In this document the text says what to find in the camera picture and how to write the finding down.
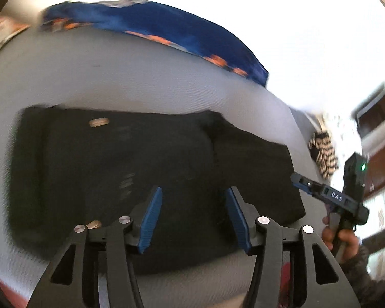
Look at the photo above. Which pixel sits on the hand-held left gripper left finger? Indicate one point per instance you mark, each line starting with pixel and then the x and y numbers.
pixel 150 218

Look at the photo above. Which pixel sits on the white printed cloth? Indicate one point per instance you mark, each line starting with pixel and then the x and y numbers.
pixel 338 134

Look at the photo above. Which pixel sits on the blue floral blanket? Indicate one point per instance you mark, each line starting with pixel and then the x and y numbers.
pixel 166 29

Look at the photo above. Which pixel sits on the person's right forearm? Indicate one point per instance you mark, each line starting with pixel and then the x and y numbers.
pixel 369 282

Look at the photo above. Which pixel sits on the brown wooden cabinet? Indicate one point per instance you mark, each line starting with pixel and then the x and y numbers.
pixel 383 163

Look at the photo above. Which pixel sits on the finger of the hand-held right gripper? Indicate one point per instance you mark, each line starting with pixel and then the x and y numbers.
pixel 306 184

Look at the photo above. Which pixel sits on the black and beige striped cloth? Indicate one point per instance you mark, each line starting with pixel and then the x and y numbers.
pixel 322 155

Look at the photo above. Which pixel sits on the black pants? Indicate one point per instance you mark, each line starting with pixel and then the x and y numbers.
pixel 122 173

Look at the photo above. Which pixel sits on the floral white pillow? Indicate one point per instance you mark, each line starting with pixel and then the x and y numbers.
pixel 1 37

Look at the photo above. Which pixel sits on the grey mesh mattress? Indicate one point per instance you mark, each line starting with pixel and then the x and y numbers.
pixel 115 73

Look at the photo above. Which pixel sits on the person's right hand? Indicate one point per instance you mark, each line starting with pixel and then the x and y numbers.
pixel 348 240

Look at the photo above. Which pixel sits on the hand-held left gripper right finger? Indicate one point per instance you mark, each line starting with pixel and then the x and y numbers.
pixel 239 221

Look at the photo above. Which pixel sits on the dark framed screen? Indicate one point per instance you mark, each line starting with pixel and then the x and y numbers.
pixel 373 114

